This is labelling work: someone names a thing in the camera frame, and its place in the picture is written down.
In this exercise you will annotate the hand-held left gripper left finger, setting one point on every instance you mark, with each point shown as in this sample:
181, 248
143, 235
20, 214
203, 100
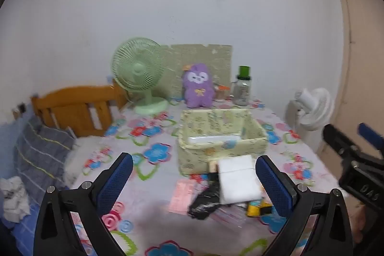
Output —
117, 181

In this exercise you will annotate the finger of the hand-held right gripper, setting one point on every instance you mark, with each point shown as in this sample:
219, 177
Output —
337, 139
370, 133

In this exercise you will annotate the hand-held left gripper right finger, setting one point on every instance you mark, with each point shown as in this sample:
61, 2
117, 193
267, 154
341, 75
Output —
274, 184

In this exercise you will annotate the colourful printed tissue pack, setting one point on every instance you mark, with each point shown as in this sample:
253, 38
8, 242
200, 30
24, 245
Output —
258, 208

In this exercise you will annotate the white tissue pack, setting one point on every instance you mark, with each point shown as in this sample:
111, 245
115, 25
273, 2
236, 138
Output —
237, 181

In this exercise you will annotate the clear face mask packet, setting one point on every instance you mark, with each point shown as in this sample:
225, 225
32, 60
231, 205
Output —
229, 215

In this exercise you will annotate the yellow printed fabric storage box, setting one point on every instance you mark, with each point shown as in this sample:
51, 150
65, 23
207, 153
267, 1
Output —
222, 151

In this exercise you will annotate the pink packet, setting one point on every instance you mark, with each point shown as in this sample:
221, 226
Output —
181, 197

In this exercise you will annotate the black plastic bag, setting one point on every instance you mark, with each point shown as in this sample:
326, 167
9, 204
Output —
205, 199

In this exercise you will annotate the person's right hand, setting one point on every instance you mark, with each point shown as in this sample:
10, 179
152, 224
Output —
360, 223

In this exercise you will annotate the white fan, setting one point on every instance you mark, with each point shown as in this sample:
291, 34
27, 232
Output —
312, 107

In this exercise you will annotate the clear plastic packet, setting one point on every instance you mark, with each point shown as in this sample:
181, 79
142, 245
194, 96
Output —
214, 139

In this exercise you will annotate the grey plaid pillow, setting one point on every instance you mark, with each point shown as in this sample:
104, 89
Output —
42, 151

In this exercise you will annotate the beige door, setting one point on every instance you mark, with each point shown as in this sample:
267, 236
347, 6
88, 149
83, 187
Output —
366, 49

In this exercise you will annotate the glass jar with green lid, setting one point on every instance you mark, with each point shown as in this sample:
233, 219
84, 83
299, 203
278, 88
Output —
241, 91

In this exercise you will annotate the crumpled white cloth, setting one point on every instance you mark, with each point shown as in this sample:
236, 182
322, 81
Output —
13, 199

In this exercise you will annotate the cotton swab container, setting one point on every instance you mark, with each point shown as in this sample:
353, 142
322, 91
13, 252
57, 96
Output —
222, 92

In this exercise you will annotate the blue bed sheet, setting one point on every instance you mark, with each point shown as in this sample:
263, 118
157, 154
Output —
18, 232

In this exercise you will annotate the green desk fan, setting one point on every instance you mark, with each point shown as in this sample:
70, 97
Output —
136, 70

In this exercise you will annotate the purple plush toy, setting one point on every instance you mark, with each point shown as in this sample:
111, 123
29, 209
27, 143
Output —
198, 88

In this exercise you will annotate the green printed board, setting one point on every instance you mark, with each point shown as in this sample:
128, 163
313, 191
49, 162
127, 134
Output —
216, 61

